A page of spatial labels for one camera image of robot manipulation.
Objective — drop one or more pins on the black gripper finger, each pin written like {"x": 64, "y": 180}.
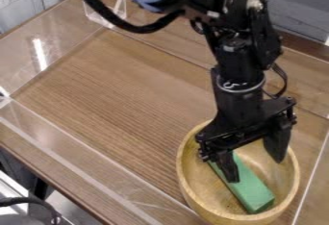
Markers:
{"x": 227, "y": 166}
{"x": 277, "y": 137}

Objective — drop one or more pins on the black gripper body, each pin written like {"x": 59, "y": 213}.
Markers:
{"x": 243, "y": 112}

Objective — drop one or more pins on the green rectangular block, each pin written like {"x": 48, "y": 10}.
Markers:
{"x": 253, "y": 194}

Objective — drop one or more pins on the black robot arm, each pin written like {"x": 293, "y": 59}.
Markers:
{"x": 246, "y": 46}

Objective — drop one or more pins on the brown wooden bowl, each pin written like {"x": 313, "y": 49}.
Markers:
{"x": 207, "y": 195}

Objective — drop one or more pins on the clear acrylic corner bracket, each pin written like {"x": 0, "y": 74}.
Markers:
{"x": 107, "y": 16}

